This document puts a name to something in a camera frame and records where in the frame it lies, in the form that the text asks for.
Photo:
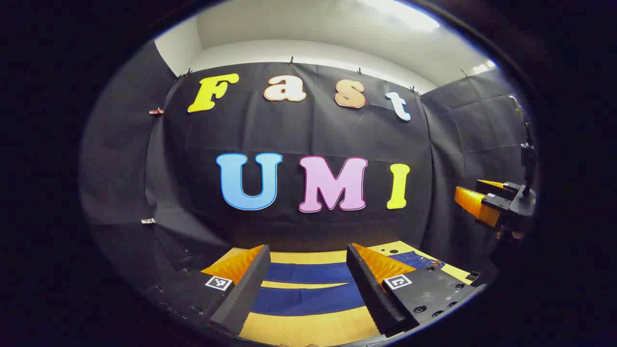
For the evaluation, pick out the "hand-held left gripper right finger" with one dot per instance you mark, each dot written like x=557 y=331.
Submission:
x=373 y=299

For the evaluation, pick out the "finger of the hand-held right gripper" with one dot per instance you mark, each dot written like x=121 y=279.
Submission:
x=475 y=205
x=496 y=187

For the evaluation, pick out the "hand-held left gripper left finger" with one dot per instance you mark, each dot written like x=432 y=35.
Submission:
x=246 y=299

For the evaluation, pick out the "blue jeans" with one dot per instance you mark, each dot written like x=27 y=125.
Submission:
x=308 y=299

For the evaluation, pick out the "black backdrop cloth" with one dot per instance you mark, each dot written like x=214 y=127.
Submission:
x=313 y=130

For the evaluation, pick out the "copper cloth clip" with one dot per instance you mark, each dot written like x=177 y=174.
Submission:
x=155 y=111

